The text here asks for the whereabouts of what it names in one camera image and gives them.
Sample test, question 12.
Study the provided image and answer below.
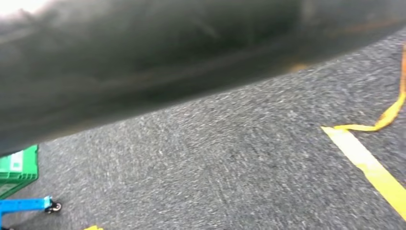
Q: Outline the blue metal shelf rack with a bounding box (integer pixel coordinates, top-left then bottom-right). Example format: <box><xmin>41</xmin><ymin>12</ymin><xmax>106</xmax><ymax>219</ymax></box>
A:
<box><xmin>0</xmin><ymin>195</ymin><xmax>63</xmax><ymax>230</ymax></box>

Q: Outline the yellow floor tape marking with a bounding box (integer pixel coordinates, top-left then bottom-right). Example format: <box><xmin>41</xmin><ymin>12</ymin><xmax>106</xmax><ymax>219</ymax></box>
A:
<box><xmin>320</xmin><ymin>126</ymin><xmax>406</xmax><ymax>222</ymax></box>

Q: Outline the peeling yellow floor tape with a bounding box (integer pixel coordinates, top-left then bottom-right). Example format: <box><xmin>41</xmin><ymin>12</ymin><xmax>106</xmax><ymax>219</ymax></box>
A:
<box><xmin>333</xmin><ymin>44</ymin><xmax>406</xmax><ymax>133</ymax></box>

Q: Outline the green plastic crate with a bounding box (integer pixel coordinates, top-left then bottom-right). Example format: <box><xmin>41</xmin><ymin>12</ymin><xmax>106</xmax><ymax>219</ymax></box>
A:
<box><xmin>0</xmin><ymin>145</ymin><xmax>40</xmax><ymax>184</ymax></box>

